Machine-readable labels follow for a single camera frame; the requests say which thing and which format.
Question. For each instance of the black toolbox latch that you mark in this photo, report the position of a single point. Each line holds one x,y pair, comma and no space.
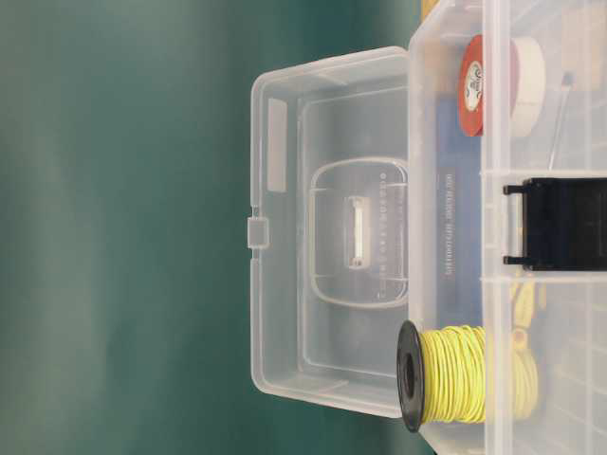
564,224

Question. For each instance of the blue card in toolbox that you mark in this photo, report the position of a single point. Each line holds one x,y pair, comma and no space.
458,193

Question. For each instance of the white tape roll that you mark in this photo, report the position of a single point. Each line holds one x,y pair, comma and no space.
529,87

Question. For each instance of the yellow handled pliers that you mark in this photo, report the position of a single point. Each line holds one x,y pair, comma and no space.
528,300

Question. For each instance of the red tape roll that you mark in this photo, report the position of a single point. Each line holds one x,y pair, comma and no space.
470,89

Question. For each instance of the screwdriver with metal shaft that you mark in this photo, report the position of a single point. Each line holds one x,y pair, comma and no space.
567,83

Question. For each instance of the clear toolbox lid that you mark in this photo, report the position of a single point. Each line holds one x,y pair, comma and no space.
328,229

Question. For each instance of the yellow wire spool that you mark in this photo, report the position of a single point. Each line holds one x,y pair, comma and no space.
441,375

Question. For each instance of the clear plastic toolbox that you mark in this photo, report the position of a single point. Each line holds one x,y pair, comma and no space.
552,399

